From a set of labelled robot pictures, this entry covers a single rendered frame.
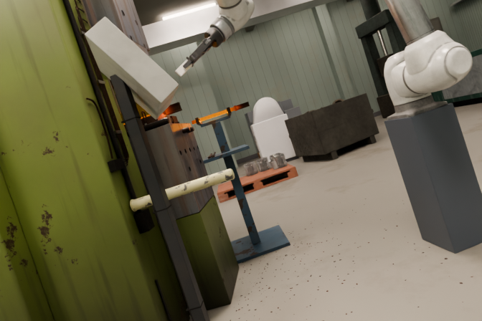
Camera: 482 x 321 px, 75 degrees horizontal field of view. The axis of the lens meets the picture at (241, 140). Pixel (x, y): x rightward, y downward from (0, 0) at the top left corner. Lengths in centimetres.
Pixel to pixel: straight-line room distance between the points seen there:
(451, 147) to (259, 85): 743
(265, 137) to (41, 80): 459
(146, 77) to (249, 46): 802
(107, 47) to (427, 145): 125
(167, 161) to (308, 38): 814
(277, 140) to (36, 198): 464
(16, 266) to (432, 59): 173
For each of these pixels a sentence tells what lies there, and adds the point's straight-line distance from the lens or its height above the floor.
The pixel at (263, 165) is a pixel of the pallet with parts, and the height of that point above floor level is 22.
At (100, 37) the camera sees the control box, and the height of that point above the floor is 114.
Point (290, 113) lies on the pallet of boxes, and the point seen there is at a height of 84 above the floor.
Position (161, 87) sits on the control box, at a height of 97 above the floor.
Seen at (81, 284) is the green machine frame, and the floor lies 39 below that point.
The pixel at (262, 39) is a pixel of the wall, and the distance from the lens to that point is 905.
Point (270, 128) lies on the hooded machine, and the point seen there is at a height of 68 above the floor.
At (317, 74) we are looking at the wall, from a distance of 919.
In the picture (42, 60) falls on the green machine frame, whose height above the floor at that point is 128.
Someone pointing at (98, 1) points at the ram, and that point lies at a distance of 173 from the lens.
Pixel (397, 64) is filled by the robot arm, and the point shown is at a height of 83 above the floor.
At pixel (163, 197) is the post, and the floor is 64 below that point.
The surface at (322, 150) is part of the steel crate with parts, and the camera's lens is 449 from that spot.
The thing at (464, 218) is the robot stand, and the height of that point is 12.
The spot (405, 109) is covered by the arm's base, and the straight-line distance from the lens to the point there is 153.
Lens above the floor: 76
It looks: 1 degrees down
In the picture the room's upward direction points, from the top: 19 degrees counter-clockwise
